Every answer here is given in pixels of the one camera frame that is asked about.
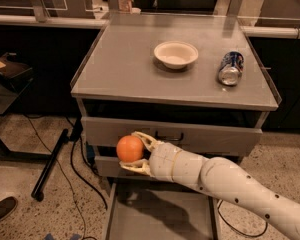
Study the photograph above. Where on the black box on shelf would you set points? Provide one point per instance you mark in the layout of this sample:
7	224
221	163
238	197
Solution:
13	71

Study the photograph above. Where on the top grey drawer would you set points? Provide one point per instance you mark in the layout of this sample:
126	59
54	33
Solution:
235	141

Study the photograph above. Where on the dark shoe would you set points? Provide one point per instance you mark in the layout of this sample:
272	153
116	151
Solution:
7	206

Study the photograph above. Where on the blue soda can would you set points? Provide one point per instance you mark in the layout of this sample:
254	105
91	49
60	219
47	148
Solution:
231	68

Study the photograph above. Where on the middle grey drawer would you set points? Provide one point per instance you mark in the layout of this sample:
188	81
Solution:
110	167

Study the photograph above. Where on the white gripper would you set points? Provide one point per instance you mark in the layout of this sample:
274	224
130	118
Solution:
162	163

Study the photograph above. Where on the grey drawer cabinet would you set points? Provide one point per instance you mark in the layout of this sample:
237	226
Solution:
193	81

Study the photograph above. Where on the black stand leg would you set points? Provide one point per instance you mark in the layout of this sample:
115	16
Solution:
37	192

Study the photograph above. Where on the grey drawer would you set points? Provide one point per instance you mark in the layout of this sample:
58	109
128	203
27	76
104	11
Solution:
110	167
235	141
144	210

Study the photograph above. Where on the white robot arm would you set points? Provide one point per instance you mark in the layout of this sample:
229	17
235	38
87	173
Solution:
241	189

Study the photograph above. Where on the bottom grey drawer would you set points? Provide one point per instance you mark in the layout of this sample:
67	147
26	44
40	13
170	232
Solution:
144	210

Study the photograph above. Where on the orange fruit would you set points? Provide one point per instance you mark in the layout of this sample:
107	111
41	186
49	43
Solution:
129	149

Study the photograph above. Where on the white bowl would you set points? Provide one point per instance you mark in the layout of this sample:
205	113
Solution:
176	54

